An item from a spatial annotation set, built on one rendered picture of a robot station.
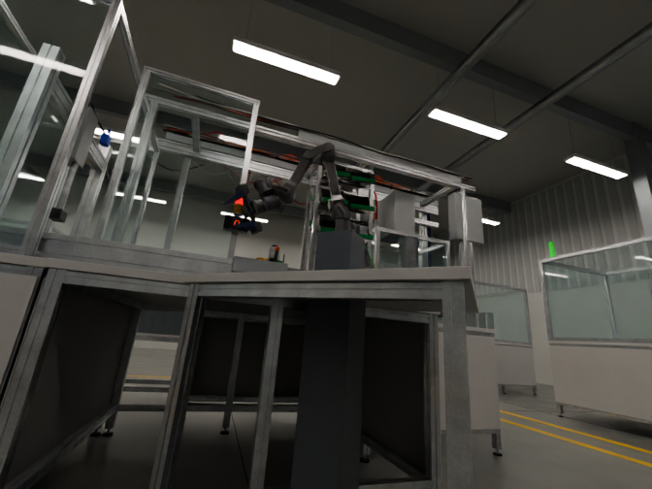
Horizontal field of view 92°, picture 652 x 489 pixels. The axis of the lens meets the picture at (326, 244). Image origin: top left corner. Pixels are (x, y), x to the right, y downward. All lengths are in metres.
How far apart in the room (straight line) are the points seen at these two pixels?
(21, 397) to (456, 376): 1.18
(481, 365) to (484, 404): 0.26
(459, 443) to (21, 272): 1.32
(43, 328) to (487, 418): 2.57
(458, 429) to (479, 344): 1.99
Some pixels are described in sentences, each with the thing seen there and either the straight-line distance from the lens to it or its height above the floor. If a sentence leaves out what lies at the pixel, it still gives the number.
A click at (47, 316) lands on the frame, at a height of 0.68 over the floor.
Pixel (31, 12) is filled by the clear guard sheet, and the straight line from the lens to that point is 1.89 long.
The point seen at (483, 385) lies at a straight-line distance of 2.77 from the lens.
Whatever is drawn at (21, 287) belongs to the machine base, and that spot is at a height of 0.76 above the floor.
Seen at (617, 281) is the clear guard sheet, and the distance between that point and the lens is 4.89.
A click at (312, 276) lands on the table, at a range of 0.87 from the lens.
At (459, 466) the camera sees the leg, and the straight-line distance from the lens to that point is 0.80.
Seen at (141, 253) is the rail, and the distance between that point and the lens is 1.35.
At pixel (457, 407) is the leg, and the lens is 0.78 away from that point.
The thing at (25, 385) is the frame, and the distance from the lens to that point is 1.32.
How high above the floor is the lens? 0.68
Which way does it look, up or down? 17 degrees up
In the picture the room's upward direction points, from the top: 5 degrees clockwise
